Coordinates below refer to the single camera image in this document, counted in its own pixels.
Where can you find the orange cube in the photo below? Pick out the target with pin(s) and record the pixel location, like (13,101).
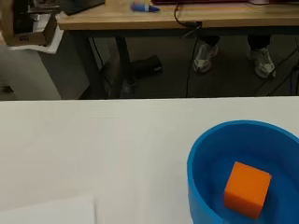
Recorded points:
(246,188)

